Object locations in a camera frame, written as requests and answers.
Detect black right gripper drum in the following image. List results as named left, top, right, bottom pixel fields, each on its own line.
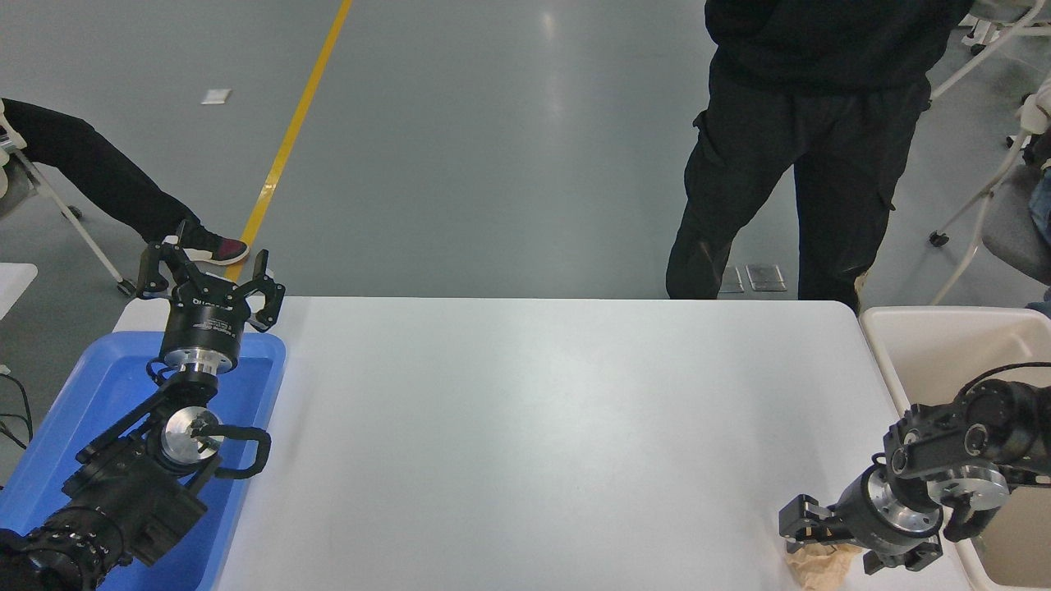
left=831, top=470, right=897, bottom=553

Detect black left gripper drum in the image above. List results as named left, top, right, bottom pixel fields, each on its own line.
left=160, top=277, right=252, bottom=357

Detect tan paper ball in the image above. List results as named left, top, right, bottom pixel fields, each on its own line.
left=787, top=538, right=865, bottom=589

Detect seated person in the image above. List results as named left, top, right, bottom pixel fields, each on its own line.
left=0, top=98, right=250, bottom=267

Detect blue plastic tray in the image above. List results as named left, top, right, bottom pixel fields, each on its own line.
left=0, top=331, right=287, bottom=591

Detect small white side table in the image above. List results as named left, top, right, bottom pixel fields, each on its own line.
left=0, top=263, right=39, bottom=322

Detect large pale plastic bin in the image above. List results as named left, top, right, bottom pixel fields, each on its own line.
left=859, top=306, right=1051, bottom=590

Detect white-legged chair with grey seat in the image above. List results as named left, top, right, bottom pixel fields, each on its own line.
left=0, top=115, right=137, bottom=297

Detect white chair with grey seat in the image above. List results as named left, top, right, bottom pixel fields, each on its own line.
left=929, top=86, right=1051, bottom=305

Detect person in blue trousers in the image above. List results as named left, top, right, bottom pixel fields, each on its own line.
left=1024, top=131, right=1051, bottom=318

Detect standing person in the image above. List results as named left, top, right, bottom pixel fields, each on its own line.
left=666, top=0, right=975, bottom=314

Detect white chair with castors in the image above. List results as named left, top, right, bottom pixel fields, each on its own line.
left=930, top=0, right=1051, bottom=101

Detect black floor cables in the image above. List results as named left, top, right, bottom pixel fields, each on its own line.
left=0, top=373, right=34, bottom=451

